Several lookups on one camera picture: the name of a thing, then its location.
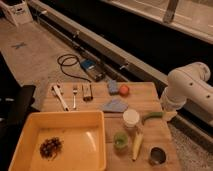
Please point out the white box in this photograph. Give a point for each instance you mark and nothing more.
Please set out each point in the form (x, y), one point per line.
(17, 14)

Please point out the dark grape bunch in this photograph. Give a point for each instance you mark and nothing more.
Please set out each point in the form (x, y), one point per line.
(50, 148)

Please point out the blue folded cloth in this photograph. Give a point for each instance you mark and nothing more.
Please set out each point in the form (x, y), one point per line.
(114, 106)

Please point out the white plastic cup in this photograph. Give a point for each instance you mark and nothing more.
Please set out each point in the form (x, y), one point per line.
(131, 118)

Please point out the black chair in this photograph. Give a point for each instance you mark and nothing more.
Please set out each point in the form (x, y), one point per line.
(15, 105)

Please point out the green plastic cup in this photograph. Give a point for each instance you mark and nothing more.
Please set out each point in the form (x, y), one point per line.
(120, 141)

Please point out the green vegetable toy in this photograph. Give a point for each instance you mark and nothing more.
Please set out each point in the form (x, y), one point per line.
(151, 115)

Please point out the blue and black device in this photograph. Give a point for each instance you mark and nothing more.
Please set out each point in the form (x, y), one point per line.
(92, 69)

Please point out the yellow plastic tray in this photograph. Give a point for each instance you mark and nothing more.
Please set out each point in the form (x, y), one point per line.
(82, 134)

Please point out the yellow corn cob toy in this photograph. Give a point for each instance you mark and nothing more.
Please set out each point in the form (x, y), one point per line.
(136, 145)

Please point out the orange round fruit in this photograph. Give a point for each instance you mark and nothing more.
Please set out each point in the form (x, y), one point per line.
(124, 90)

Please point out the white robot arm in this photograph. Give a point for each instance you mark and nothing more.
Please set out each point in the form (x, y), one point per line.
(188, 83)

